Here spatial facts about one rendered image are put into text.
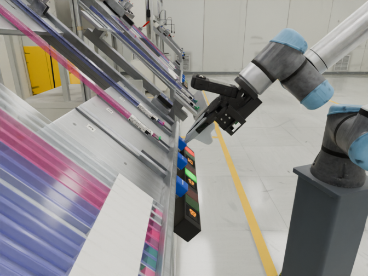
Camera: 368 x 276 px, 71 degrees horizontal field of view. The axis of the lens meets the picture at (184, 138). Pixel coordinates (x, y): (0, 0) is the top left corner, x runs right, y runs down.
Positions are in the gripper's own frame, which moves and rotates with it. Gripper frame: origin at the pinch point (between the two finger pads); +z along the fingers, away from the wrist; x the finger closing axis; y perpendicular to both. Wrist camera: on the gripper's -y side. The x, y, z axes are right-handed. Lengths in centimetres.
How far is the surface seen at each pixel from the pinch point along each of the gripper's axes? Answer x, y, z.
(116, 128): -19.0, -15.5, 2.4
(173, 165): -20.8, -3.2, 0.2
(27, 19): -3.6, -44.1, 2.4
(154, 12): 450, -89, -17
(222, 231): 48, 63, 39
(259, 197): 80, 84, 20
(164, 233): -39.1, -3.6, 0.5
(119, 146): -24.0, -13.2, 2.4
